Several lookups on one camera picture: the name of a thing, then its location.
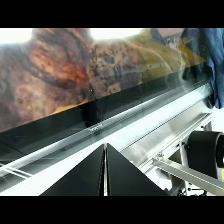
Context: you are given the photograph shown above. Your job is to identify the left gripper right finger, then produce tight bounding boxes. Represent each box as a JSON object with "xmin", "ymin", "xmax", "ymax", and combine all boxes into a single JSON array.
[{"xmin": 105, "ymin": 143, "xmax": 169, "ymax": 197}]

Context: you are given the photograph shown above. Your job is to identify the silver frame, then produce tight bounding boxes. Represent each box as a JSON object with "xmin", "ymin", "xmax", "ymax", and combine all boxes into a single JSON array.
[{"xmin": 0, "ymin": 81, "xmax": 224, "ymax": 197}]

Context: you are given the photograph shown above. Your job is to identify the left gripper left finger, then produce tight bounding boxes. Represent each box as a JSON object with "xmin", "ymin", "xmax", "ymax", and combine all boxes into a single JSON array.
[{"xmin": 41, "ymin": 143, "xmax": 107, "ymax": 197}]

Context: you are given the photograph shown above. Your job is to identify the blue garment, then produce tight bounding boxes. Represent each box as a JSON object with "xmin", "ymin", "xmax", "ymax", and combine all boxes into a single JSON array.
[{"xmin": 198, "ymin": 27, "xmax": 224, "ymax": 110}]

